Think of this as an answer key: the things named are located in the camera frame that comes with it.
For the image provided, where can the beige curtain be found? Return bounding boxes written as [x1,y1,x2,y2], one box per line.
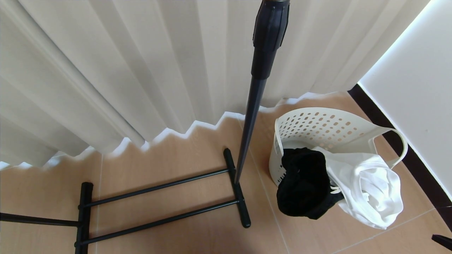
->
[0,0,432,169]

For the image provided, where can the black clothes rack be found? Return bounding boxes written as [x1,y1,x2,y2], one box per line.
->
[0,0,291,254]

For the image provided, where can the white laundry basket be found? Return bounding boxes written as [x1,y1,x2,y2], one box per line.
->
[268,107,409,187]

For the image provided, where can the black shorts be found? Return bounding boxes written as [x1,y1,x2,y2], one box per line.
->
[276,147,345,220]

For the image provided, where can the white garment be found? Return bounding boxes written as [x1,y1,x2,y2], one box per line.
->
[312,146,404,230]

